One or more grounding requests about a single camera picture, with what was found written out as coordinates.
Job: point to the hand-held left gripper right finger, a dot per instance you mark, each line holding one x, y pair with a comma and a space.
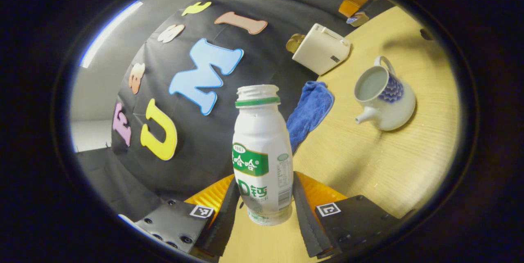
307, 226

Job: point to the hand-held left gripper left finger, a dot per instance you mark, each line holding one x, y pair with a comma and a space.
223, 230

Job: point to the white teacup lid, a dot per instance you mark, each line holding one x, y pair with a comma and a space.
359, 19

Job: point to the white plastic water bottle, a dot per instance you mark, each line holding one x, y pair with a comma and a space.
258, 140

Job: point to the white blue-patterned teacup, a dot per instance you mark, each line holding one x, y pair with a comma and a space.
393, 111

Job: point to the white toaster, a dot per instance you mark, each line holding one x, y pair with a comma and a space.
321, 50

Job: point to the dark round table grommet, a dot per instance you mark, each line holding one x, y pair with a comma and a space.
427, 34

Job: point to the brown toast slice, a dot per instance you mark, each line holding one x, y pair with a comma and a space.
294, 43

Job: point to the black backdrop cloth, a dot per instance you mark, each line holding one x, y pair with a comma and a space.
196, 148

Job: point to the blue towel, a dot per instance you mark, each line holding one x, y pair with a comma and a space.
309, 109

